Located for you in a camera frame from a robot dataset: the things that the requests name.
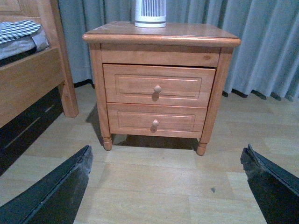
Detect checkered bed sheet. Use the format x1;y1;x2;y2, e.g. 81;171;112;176
0;20;42;44

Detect wooden drawer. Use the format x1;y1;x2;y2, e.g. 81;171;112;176
107;103;207;138
103;64;215;108

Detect white cylindrical air purifier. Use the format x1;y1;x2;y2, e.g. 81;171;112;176
134;0;166;28

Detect grey curtain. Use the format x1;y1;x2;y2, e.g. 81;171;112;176
58;0;299;98

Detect wooden nightstand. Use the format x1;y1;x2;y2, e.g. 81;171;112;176
83;21;241;155

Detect grey mattress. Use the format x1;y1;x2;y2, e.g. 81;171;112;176
0;27;49;60

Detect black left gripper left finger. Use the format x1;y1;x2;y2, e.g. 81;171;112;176
0;146;93;224

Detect wooden bed frame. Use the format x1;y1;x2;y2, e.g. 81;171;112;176
0;0;79;126

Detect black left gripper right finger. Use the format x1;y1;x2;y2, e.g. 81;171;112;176
240;145;299;224

